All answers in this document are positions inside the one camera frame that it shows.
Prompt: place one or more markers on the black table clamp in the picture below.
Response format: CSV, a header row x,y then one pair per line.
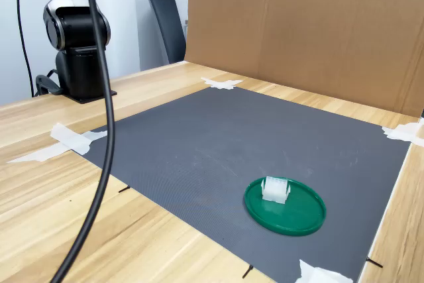
x,y
46,84

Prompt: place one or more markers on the dark grey mat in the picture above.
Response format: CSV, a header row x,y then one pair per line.
x,y
205,144

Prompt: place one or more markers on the brown cardboard partition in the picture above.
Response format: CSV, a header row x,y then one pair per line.
x,y
314,31

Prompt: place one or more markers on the white masking tape patch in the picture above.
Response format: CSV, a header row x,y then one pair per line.
x,y
402,132
73,140
313,274
223,83

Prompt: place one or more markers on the white plastic terminal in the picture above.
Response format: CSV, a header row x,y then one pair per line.
x,y
275,192

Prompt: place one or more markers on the dark grey chair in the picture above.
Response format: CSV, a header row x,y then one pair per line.
x,y
167,28

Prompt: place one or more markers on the round green lid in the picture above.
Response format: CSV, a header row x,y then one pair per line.
x,y
295,220

